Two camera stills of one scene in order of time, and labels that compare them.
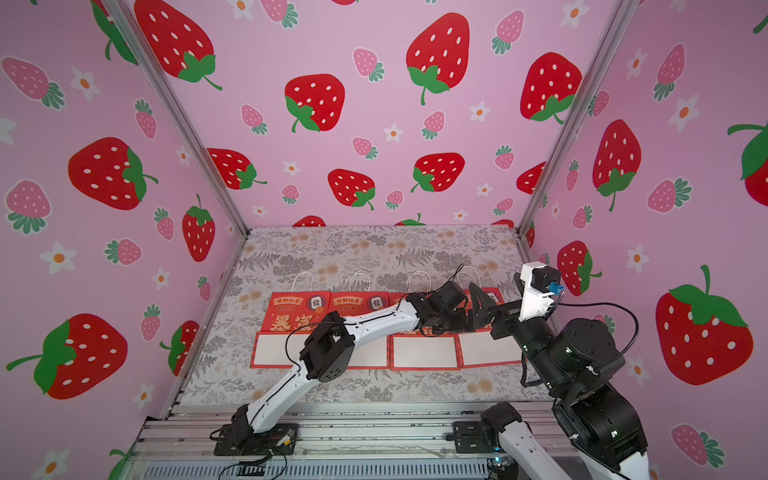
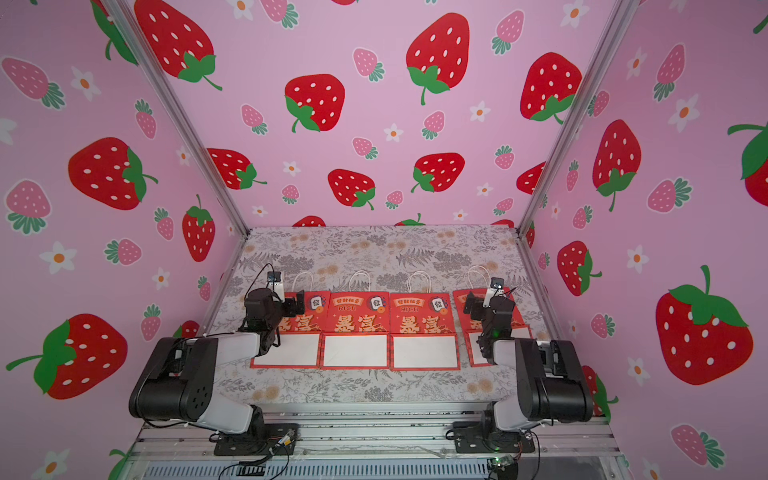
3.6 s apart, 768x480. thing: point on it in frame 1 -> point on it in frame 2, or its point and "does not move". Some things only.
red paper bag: (477, 346) does not move
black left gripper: (462, 325) -> (290, 310)
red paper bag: (417, 351) does not move
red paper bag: (375, 353) does not move
